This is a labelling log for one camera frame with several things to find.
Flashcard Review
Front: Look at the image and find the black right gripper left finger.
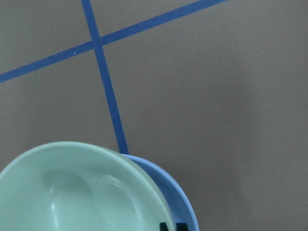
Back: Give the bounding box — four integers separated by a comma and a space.
159, 222, 168, 231

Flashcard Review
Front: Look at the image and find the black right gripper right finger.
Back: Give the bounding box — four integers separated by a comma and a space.
176, 223, 188, 231

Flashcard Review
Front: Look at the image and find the blue bowl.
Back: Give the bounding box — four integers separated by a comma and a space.
124, 154, 199, 231

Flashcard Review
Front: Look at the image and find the green bowl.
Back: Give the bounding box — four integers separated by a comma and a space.
0, 142, 175, 231

